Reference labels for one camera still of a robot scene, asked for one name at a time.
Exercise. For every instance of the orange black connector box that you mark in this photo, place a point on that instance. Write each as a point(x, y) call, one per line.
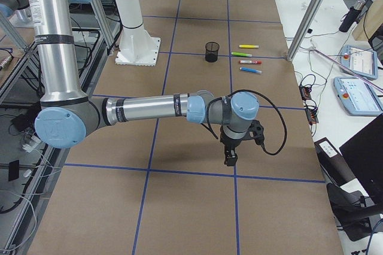
point(305, 93)

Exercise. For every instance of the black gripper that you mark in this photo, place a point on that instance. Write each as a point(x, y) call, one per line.
point(229, 144)

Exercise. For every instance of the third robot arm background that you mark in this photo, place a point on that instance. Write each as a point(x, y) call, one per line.
point(18, 12)

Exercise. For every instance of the blue marker pen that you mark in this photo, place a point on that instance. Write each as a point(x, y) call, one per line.
point(254, 71)

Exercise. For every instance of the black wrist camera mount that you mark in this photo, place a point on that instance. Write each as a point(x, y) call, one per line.
point(255, 132)

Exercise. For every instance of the brown paper table cover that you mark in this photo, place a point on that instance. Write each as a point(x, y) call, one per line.
point(161, 186)

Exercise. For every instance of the teach pendant tablet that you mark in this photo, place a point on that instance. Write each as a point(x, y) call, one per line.
point(363, 62)
point(357, 97)

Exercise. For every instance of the black water bottle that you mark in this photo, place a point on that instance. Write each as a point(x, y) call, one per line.
point(352, 15)

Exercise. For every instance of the black monitor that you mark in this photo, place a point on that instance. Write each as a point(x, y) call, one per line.
point(363, 155)

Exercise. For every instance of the red marker pen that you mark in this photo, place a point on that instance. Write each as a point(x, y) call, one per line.
point(253, 62)

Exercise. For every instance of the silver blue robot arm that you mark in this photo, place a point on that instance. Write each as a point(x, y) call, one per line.
point(68, 115)

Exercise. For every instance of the black mesh pen cup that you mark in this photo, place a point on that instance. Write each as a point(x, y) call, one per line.
point(211, 51)

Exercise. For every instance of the far teach pendant tablet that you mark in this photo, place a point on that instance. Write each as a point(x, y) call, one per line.
point(363, 62)

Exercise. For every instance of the white pillar with base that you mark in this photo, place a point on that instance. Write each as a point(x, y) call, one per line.
point(136, 46)

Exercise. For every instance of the near teach pendant tablet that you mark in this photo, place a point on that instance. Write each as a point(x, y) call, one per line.
point(357, 97)

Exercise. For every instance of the green marker pen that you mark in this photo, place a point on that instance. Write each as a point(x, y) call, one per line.
point(239, 54)

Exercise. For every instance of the yellow marker pen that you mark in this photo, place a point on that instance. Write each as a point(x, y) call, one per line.
point(247, 46)

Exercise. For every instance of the aluminium frame post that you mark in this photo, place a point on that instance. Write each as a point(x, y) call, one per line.
point(307, 19)

